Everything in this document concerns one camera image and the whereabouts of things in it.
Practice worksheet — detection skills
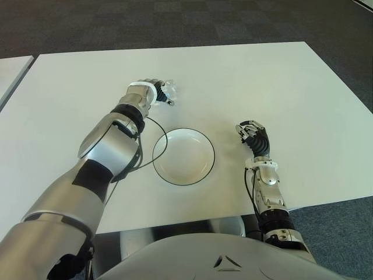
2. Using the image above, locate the white round table base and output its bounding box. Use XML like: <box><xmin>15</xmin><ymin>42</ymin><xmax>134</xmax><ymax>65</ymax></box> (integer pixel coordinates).
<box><xmin>215</xmin><ymin>217</ymin><xmax>246</xmax><ymax>237</ymax></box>

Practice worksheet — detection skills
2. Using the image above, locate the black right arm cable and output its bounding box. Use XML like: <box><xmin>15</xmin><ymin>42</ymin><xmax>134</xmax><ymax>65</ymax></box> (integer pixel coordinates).
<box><xmin>244</xmin><ymin>169</ymin><xmax>262</xmax><ymax>216</ymax></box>

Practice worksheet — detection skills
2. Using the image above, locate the silver table support column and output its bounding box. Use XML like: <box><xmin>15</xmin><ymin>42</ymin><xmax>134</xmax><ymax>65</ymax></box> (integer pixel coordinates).
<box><xmin>119</xmin><ymin>229</ymin><xmax>155</xmax><ymax>260</ymax></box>

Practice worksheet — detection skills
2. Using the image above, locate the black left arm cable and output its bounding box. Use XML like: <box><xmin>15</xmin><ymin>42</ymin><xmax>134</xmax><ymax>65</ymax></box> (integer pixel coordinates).
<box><xmin>104</xmin><ymin>116</ymin><xmax>168</xmax><ymax>205</ymax></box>

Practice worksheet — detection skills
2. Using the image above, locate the clear bottle with blue cap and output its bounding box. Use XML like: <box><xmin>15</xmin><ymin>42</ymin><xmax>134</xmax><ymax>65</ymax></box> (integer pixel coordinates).
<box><xmin>161</xmin><ymin>78</ymin><xmax>180</xmax><ymax>102</ymax></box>

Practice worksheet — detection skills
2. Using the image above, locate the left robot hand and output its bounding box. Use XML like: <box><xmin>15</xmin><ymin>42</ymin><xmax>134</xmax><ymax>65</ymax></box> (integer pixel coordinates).
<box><xmin>136</xmin><ymin>78</ymin><xmax>176</xmax><ymax>107</ymax></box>

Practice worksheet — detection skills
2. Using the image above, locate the white plate with black rim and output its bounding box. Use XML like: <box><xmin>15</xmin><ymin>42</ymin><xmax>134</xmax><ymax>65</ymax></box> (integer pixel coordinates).
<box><xmin>152</xmin><ymin>127</ymin><xmax>216</xmax><ymax>186</ymax></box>

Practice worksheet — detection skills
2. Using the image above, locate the grey robot torso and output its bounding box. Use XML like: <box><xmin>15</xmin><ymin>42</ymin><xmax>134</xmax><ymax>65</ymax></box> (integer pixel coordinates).
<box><xmin>96</xmin><ymin>232</ymin><xmax>373</xmax><ymax>280</ymax></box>

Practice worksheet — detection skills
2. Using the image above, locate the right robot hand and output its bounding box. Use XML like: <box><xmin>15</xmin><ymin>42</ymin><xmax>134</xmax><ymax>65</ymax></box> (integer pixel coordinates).
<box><xmin>235</xmin><ymin>118</ymin><xmax>272</xmax><ymax>158</ymax></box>

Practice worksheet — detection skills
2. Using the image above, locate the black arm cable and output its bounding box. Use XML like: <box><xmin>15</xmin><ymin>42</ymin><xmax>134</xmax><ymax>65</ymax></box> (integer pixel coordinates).
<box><xmin>104</xmin><ymin>116</ymin><xmax>168</xmax><ymax>205</ymax></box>
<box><xmin>244</xmin><ymin>169</ymin><xmax>262</xmax><ymax>216</ymax></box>

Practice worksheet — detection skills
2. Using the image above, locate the white adjoining table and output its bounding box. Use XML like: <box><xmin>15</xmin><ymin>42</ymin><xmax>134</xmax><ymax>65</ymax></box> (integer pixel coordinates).
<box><xmin>0</xmin><ymin>55</ymin><xmax>34</xmax><ymax>103</ymax></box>

